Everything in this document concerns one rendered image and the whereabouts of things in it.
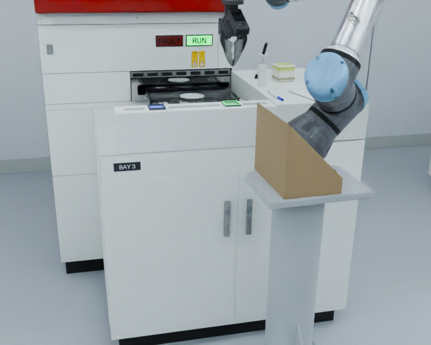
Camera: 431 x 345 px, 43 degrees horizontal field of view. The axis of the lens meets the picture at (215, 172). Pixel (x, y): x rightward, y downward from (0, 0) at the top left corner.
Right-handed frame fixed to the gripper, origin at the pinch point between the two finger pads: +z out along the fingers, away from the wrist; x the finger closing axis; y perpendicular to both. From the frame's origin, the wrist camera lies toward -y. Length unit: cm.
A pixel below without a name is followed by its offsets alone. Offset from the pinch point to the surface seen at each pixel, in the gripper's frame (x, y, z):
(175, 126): 20.5, -4.0, 20.1
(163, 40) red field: 15, 58, 0
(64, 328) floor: 64, 18, 110
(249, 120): -5.2, -4.0, 19.4
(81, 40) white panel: 49, 58, -1
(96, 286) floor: 50, 47, 110
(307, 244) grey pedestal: -13, -43, 48
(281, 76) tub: -28.5, 30.3, 11.6
